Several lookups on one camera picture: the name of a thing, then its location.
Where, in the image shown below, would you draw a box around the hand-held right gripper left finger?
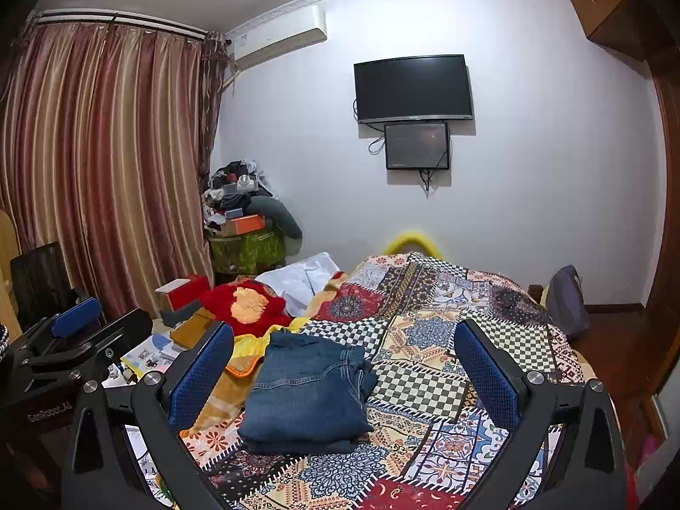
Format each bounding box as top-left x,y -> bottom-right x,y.
62,320 -> 237,510

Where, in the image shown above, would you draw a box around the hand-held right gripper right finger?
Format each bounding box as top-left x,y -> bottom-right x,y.
453,320 -> 622,510

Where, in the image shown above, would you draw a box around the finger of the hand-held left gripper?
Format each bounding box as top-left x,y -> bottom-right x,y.
11,297 -> 103,355
21,308 -> 155,382

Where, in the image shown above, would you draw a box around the blue denim jacket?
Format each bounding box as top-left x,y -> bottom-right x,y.
237,331 -> 379,455

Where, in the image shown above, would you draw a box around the pile of clothes and clutter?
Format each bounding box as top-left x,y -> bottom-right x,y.
203,158 -> 277,224

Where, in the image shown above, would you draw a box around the printed paper sheets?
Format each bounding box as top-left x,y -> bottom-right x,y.
101,329 -> 184,388

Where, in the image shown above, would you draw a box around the brown cardboard box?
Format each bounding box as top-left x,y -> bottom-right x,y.
170,311 -> 213,347

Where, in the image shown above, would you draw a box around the black mesh chair back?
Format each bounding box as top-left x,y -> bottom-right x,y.
9,241 -> 86,330

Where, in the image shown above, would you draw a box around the patchwork bedspread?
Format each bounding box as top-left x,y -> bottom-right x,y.
122,252 -> 590,510

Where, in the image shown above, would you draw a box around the red and white box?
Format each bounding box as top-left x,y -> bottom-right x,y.
154,275 -> 210,312

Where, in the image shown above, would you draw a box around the red plush toy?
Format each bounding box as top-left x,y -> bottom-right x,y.
201,281 -> 294,337

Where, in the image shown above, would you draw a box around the wooden board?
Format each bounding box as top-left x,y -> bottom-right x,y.
0,210 -> 25,330

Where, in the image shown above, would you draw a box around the grey backpack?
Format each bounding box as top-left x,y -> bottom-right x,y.
544,264 -> 592,341

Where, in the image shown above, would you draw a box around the green cloth covered cabinet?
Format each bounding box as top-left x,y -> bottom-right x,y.
208,228 -> 288,277

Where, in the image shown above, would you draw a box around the white sheet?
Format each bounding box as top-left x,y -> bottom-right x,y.
255,253 -> 343,303

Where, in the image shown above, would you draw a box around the striped red and gold curtain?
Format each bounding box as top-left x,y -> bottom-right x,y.
0,21 -> 227,325

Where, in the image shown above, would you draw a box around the orange box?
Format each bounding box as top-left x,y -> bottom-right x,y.
226,215 -> 265,237

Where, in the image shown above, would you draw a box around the yellow chair back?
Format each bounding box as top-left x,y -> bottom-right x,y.
383,229 -> 437,257

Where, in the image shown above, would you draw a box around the grey pillow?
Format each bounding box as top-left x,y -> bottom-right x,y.
247,195 -> 303,240

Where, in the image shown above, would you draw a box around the curtain rod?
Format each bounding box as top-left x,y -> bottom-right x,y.
29,8 -> 229,43

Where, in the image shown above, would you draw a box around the white air conditioner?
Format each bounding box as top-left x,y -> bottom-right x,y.
226,4 -> 327,71

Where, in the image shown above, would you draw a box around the small black wall monitor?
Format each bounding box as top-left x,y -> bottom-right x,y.
384,122 -> 451,171

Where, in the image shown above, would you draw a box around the black wall television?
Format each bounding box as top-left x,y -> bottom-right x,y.
354,54 -> 475,125

